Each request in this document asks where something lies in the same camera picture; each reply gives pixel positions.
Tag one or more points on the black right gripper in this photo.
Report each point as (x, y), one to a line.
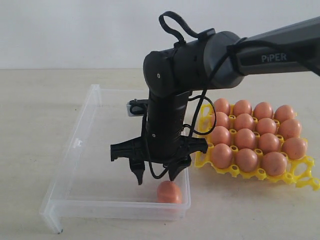
(160, 148)

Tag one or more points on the brown egg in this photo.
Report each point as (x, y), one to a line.
(169, 192)
(247, 160)
(295, 148)
(263, 110)
(221, 156)
(222, 119)
(274, 163)
(242, 106)
(244, 121)
(220, 135)
(268, 143)
(245, 139)
(222, 105)
(284, 112)
(266, 125)
(290, 128)

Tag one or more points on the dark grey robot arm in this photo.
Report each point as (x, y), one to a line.
(204, 61)

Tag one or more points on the clear plastic container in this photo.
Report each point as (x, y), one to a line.
(88, 184)

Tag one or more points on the yellow plastic egg tray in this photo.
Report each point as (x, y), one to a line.
(298, 171)

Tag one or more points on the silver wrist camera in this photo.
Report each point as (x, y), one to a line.
(137, 107)

